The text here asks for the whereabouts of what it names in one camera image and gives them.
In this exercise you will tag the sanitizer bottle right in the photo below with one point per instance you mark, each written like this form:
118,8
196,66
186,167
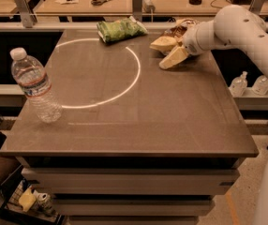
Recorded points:
260,86

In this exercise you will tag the grey drawer cabinet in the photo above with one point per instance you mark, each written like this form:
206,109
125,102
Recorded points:
132,196

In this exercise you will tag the sanitizer bottle left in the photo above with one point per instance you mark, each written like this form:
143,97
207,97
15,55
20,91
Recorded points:
238,85

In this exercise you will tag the black handled scissors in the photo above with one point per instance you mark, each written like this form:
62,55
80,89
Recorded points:
97,3

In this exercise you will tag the yellow cloth in basket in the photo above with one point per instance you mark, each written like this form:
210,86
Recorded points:
27,200

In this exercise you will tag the clear plastic water bottle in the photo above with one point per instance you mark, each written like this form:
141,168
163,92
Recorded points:
34,81

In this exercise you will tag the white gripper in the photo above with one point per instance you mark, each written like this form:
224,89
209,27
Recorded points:
194,42

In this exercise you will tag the brown chip bag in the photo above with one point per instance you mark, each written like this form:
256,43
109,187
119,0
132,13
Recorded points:
180,28

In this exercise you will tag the sanitizer bottle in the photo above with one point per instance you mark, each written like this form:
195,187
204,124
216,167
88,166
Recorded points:
238,85
260,86

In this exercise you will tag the white power strip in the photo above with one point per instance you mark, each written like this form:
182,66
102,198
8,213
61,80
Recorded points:
148,6

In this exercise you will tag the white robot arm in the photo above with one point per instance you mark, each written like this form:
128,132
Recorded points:
233,27

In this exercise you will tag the green chip bag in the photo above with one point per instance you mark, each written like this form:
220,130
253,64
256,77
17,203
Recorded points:
120,30

